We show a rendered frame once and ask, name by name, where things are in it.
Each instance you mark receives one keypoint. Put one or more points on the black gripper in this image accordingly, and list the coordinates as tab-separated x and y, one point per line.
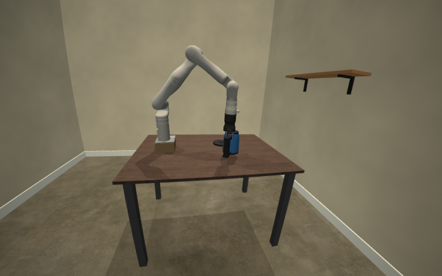
230	119

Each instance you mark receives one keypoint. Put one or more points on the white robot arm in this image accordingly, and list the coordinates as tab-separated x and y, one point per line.
194	57

